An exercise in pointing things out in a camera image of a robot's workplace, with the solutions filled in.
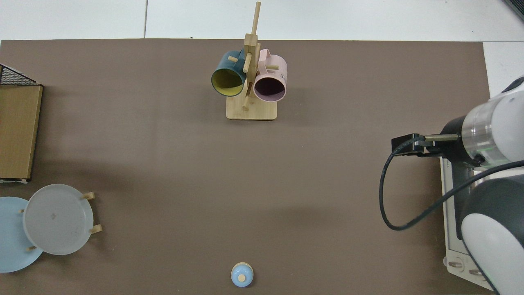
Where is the pale toaster oven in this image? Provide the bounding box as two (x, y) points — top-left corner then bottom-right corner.
(440, 157), (498, 293)

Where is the black flat object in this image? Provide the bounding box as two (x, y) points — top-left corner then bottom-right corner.
(503, 0), (524, 22)

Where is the pink cup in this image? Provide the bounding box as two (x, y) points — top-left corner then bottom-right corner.
(253, 48), (288, 103)

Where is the wooden cup stand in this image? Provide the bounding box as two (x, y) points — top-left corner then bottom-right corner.
(226, 1), (278, 121)

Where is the dark blue cup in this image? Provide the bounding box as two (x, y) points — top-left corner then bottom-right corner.
(211, 50), (247, 98)

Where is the small blue round thing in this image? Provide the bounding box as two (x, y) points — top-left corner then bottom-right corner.
(230, 262), (254, 288)

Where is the brown table cloth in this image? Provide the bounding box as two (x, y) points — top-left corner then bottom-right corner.
(0, 39), (497, 295)

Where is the wooden plate rack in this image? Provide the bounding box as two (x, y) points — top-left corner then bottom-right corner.
(18, 191), (103, 252)

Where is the grey plate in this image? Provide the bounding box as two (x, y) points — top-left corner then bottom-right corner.
(23, 184), (94, 256)

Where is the light blue plate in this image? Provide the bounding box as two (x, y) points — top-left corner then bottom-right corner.
(0, 197), (44, 273)

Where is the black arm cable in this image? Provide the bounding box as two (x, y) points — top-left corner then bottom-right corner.
(378, 134), (524, 231)

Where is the wire basket with wooden floor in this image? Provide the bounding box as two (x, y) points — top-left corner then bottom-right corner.
(0, 64), (44, 184)

